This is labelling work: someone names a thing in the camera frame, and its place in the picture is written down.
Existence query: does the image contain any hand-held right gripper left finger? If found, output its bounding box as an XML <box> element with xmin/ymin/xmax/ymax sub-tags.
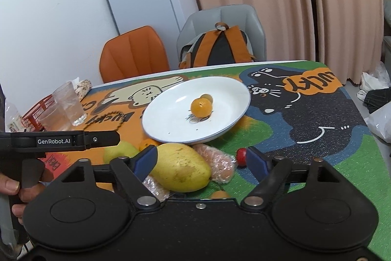
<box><xmin>56</xmin><ymin>145</ymin><xmax>161</xmax><ymax>210</ymax></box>

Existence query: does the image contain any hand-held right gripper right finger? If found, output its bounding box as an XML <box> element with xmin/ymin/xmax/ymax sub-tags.
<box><xmin>241</xmin><ymin>146</ymin><xmax>340</xmax><ymax>209</ymax></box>

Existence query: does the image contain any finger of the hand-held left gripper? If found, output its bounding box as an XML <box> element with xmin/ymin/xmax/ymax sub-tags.
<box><xmin>83</xmin><ymin>130</ymin><xmax>121</xmax><ymax>148</ymax></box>

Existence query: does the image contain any yellow-green round fruit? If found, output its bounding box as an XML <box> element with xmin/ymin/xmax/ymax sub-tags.
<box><xmin>103</xmin><ymin>141</ymin><xmax>140</xmax><ymax>164</ymax></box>

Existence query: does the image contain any yellow mango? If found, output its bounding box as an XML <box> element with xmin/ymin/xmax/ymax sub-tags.
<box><xmin>150</xmin><ymin>142</ymin><xmax>213</xmax><ymax>193</ymax></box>

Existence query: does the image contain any white plate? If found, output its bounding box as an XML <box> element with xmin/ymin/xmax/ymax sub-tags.
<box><xmin>141</xmin><ymin>77</ymin><xmax>251</xmax><ymax>145</ymax></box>

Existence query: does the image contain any person's left hand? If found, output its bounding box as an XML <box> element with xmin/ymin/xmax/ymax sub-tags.
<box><xmin>0</xmin><ymin>170</ymin><xmax>54</xmax><ymax>226</ymax></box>

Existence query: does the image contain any small red fruit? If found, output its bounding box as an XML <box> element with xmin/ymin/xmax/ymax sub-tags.
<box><xmin>236</xmin><ymin>148</ymin><xmax>249</xmax><ymax>167</ymax></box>

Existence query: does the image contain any clear plastic bag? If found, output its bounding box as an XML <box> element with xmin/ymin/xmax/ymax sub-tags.
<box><xmin>5</xmin><ymin>102</ymin><xmax>24</xmax><ymax>134</ymax></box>

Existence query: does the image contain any ribbed clear glass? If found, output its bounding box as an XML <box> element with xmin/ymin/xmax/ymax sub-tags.
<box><xmin>52</xmin><ymin>81</ymin><xmax>87</xmax><ymax>126</ymax></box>
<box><xmin>38</xmin><ymin>106</ymin><xmax>74</xmax><ymax>131</ymax></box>

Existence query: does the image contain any patterned pouch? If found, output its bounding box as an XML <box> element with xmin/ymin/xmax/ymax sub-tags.
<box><xmin>73</xmin><ymin>79</ymin><xmax>92</xmax><ymax>101</ymax></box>

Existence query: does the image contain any small tangerine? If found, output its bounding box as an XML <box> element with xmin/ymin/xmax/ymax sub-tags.
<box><xmin>191</xmin><ymin>97</ymin><xmax>212</xmax><ymax>118</ymax></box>

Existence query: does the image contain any orange chair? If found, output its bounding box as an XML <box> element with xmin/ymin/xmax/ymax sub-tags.
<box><xmin>99</xmin><ymin>25</ymin><xmax>170</xmax><ymax>83</ymax></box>

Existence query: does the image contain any orange and black backpack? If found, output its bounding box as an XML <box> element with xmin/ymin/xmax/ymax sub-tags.
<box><xmin>179</xmin><ymin>23</ymin><xmax>255</xmax><ymax>69</ymax></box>

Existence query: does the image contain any white plastic bag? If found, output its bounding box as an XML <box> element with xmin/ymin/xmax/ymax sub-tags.
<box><xmin>365</xmin><ymin>105</ymin><xmax>391</xmax><ymax>142</ymax></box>
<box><xmin>357</xmin><ymin>61</ymin><xmax>391</xmax><ymax>101</ymax></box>

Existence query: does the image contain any dark cloth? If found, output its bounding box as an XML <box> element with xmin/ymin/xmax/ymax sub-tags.
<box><xmin>363</xmin><ymin>89</ymin><xmax>391</xmax><ymax>114</ymax></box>

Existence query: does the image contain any grey chair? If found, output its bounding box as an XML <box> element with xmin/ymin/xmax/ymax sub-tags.
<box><xmin>176</xmin><ymin>4</ymin><xmax>266</xmax><ymax>69</ymax></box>

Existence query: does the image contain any red wire basket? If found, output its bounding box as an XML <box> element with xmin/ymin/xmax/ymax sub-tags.
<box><xmin>21</xmin><ymin>95</ymin><xmax>57</xmax><ymax>131</ymax></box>

